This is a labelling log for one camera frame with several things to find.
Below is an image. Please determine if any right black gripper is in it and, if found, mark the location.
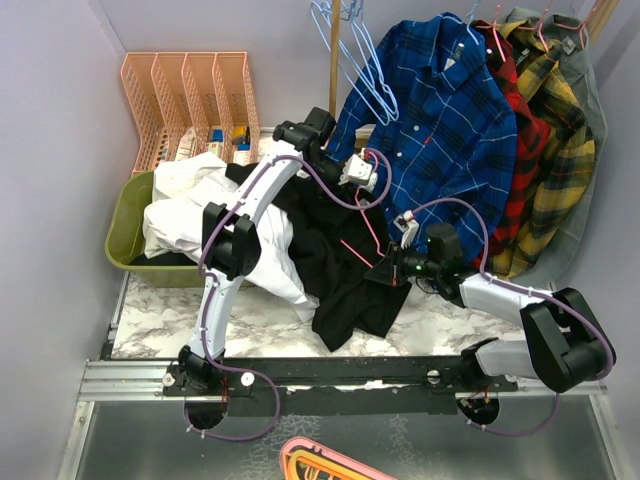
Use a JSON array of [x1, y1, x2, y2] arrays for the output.
[[365, 238, 442, 286]]

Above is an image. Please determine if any pink wire hanger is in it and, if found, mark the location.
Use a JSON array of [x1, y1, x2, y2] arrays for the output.
[[340, 152, 389, 269]]

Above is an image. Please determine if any black shirt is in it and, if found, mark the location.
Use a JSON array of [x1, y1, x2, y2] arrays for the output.
[[226, 165, 411, 352]]

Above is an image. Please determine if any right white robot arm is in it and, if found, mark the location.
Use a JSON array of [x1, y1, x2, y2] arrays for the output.
[[365, 224, 616, 393]]

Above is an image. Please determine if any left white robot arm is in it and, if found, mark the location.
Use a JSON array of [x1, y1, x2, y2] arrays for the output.
[[177, 107, 384, 395]]

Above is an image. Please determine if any blue plaid shirt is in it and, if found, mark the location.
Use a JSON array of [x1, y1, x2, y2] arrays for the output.
[[328, 15, 517, 261]]

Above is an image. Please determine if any white shirt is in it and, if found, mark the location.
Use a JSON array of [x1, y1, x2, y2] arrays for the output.
[[142, 153, 319, 322]]

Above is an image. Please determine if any red plaid shirt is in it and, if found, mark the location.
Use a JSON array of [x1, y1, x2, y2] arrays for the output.
[[472, 20, 550, 276]]

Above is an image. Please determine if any yellow plaid shirt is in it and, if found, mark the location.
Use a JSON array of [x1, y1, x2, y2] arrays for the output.
[[488, 19, 595, 278]]

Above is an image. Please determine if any grey shirt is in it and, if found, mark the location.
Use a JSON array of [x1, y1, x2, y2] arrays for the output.
[[501, 8, 607, 287]]

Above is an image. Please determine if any yellow black item in organizer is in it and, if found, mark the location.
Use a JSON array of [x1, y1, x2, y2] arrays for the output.
[[231, 126, 250, 146]]

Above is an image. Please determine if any wooden clothes rack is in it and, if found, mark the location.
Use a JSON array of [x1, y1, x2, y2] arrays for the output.
[[320, 0, 363, 119]]

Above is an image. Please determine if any pink perforated file organizer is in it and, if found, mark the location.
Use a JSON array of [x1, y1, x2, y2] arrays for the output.
[[120, 51, 260, 175]]

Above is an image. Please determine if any pink orange object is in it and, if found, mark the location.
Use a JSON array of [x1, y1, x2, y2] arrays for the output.
[[279, 436, 392, 479]]

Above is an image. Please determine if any green plastic basket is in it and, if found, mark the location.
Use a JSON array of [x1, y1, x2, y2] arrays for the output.
[[104, 170, 251, 289]]

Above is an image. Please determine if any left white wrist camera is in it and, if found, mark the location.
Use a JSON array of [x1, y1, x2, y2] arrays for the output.
[[338, 155, 378, 186]]

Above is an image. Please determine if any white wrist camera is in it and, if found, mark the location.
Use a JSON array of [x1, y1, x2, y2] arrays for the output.
[[338, 155, 378, 186], [393, 210, 420, 249]]

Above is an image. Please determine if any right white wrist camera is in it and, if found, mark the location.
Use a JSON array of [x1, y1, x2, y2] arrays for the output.
[[393, 210, 420, 249]]

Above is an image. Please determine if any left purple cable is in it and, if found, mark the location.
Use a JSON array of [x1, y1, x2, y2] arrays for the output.
[[182, 148, 394, 442]]

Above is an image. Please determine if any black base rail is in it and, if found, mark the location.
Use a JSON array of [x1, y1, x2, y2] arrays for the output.
[[162, 356, 517, 417]]

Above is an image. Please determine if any blue wire hanger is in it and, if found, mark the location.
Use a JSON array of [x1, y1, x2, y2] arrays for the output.
[[438, 0, 482, 61], [310, 1, 399, 125]]

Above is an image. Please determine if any aluminium frame rail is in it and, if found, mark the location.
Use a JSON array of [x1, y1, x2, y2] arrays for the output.
[[59, 359, 635, 479]]

